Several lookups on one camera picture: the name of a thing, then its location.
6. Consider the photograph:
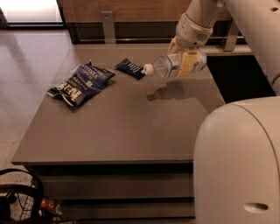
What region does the black wire basket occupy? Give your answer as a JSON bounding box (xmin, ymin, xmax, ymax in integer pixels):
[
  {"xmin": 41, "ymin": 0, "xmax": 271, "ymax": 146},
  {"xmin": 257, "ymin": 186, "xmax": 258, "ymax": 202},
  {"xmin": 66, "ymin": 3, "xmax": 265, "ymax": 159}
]
[{"xmin": 0, "ymin": 168, "xmax": 44, "ymax": 224}]

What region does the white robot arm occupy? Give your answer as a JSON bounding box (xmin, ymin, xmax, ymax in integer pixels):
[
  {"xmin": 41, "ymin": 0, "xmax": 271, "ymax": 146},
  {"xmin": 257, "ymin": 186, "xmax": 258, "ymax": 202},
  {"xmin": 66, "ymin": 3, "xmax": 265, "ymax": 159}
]
[{"xmin": 169, "ymin": 0, "xmax": 280, "ymax": 224}]

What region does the grey drawer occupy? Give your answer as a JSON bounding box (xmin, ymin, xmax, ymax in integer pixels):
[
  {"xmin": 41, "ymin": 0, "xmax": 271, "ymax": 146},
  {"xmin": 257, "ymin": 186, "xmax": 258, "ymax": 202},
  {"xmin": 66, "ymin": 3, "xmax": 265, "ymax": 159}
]
[
  {"xmin": 61, "ymin": 202, "xmax": 195, "ymax": 220},
  {"xmin": 41, "ymin": 174, "xmax": 193, "ymax": 200}
]

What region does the upper grey drawer front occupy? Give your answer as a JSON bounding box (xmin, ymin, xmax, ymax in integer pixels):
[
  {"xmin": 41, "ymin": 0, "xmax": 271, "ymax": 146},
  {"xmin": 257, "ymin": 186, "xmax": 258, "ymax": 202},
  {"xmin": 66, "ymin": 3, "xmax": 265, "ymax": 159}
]
[{"xmin": 41, "ymin": 174, "xmax": 193, "ymax": 200}]

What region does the red snack packet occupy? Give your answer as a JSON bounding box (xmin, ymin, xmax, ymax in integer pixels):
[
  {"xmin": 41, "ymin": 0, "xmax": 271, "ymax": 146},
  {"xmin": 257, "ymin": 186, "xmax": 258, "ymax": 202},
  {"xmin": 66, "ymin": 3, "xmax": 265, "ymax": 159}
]
[{"xmin": 40, "ymin": 198, "xmax": 61, "ymax": 214}]

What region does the left metal wall bracket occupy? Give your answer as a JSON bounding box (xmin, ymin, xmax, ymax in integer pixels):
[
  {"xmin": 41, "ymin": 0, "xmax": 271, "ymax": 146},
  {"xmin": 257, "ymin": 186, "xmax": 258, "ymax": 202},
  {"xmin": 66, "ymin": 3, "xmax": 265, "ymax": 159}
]
[{"xmin": 101, "ymin": 10, "xmax": 116, "ymax": 44}]

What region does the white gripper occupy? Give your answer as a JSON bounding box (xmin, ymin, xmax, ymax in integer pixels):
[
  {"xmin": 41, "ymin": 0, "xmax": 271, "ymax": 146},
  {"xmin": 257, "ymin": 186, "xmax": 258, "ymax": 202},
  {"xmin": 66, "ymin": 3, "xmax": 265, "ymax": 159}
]
[{"xmin": 167, "ymin": 13, "xmax": 213, "ymax": 78}]

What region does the lower grey drawer front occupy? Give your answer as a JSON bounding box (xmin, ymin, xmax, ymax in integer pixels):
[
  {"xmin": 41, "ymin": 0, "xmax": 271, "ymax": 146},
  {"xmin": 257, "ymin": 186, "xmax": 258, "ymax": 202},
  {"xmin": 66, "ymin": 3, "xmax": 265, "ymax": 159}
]
[{"xmin": 61, "ymin": 202, "xmax": 195, "ymax": 220}]

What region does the horizontal metal rail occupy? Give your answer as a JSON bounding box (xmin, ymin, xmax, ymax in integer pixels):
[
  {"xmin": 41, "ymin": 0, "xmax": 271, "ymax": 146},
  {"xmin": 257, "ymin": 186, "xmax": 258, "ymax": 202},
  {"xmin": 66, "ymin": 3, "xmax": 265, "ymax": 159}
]
[{"xmin": 77, "ymin": 37, "xmax": 228, "ymax": 45}]

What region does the small dark blue snack packet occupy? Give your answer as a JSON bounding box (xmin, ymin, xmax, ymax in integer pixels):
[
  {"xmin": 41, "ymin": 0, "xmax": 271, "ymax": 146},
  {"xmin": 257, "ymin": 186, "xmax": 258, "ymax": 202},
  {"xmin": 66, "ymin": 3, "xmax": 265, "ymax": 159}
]
[{"xmin": 115, "ymin": 59, "xmax": 145, "ymax": 80}]

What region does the metal wall bracket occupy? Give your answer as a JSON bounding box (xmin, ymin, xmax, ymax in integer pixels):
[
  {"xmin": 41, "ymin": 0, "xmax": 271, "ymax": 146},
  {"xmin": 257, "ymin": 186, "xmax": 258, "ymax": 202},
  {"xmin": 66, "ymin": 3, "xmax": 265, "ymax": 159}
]
[
  {"xmin": 221, "ymin": 20, "xmax": 239, "ymax": 52},
  {"xmin": 101, "ymin": 10, "xmax": 116, "ymax": 44}
]

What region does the grey drawer cabinet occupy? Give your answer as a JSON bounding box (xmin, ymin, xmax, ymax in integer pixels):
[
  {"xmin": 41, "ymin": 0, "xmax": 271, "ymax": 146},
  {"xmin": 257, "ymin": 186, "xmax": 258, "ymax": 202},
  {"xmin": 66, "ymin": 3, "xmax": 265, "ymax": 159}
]
[{"xmin": 11, "ymin": 43, "xmax": 226, "ymax": 224}]

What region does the clear plastic water bottle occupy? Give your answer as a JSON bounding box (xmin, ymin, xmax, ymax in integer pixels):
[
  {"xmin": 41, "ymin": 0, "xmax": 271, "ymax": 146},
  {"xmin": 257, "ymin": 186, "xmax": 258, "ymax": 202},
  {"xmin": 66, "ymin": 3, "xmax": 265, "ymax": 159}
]
[{"xmin": 143, "ymin": 49, "xmax": 207, "ymax": 79}]

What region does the blue chip bag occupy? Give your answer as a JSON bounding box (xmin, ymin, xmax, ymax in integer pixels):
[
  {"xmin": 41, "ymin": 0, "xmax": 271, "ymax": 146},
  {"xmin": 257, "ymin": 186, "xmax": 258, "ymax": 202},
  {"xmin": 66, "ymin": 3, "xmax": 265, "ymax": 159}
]
[{"xmin": 47, "ymin": 61, "xmax": 116, "ymax": 109}]

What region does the right metal wall bracket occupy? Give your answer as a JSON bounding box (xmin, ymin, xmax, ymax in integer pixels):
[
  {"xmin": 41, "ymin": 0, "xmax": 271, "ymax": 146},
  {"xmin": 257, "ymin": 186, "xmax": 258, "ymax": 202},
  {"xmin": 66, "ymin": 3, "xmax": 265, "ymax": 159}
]
[{"xmin": 221, "ymin": 20, "xmax": 239, "ymax": 52}]

